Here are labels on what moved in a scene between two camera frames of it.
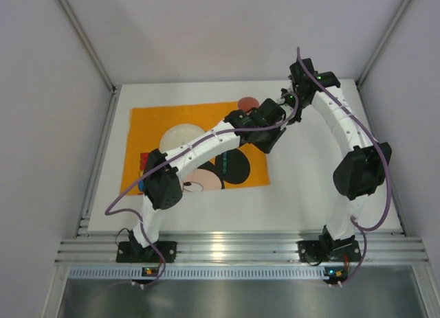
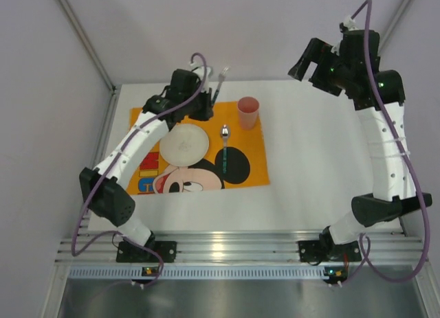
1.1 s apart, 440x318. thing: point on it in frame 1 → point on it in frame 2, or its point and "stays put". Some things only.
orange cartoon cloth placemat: [236, 166] stays put
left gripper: [267, 145] → [203, 108]
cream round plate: [179, 135] stays put
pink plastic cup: [247, 103] stays put
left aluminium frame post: [84, 37] stays put
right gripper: [285, 94] → [318, 75]
